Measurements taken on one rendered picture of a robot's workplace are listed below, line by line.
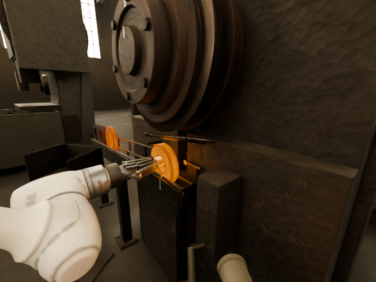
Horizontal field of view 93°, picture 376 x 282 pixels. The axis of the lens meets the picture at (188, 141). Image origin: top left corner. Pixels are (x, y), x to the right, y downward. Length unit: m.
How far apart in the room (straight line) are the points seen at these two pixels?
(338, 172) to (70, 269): 0.50
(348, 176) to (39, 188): 0.64
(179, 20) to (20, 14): 2.82
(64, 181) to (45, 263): 0.20
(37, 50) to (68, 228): 2.83
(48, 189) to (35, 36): 2.73
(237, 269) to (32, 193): 0.47
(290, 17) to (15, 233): 0.65
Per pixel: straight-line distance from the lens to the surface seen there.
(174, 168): 0.62
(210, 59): 0.42
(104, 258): 1.42
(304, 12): 0.50
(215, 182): 0.45
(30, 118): 2.89
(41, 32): 3.17
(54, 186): 0.54
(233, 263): 0.42
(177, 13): 0.47
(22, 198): 0.56
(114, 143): 1.23
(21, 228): 0.42
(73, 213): 0.43
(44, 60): 3.11
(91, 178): 0.56
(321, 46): 0.48
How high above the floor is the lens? 1.01
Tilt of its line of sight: 16 degrees down
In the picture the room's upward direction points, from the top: straight up
